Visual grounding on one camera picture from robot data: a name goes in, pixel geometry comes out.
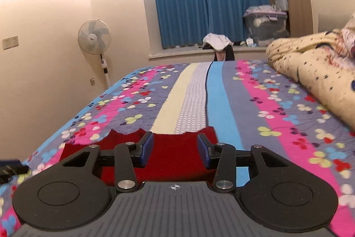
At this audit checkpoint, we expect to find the red knit sweater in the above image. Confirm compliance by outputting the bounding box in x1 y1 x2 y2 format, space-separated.
59 127 218 186

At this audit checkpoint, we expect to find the white clothes pile on sill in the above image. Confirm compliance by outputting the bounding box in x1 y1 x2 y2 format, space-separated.
203 32 233 52

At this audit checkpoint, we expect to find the colourful floral bed blanket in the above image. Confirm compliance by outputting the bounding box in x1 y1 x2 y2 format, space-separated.
0 60 355 237

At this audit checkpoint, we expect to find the white standing fan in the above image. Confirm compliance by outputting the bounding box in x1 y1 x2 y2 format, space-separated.
78 19 111 87

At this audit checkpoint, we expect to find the cream star-print duvet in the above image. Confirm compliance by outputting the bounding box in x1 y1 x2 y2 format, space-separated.
266 15 354 128

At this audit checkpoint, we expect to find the white box on shelf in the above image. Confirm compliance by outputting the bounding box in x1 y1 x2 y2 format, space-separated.
273 0 288 11

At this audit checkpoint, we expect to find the double wall switch plate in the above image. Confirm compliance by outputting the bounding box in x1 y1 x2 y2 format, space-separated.
2 36 19 50

